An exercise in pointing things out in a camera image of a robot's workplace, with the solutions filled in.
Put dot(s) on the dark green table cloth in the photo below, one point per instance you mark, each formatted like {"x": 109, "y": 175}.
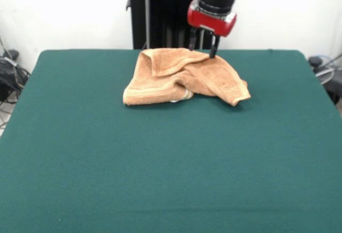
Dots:
{"x": 107, "y": 163}

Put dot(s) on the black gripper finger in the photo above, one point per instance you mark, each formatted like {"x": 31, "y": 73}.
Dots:
{"x": 192, "y": 39}
{"x": 213, "y": 47}

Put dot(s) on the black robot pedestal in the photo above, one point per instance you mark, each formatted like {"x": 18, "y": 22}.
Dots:
{"x": 160, "y": 16}

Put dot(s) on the tan terry towel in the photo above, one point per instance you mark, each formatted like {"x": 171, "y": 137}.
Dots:
{"x": 213, "y": 78}

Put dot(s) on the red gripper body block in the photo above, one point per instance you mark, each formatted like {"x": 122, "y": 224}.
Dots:
{"x": 211, "y": 23}

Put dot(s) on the black floor equipment lump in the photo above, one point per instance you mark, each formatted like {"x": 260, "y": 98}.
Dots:
{"x": 8, "y": 78}
{"x": 334, "y": 83}

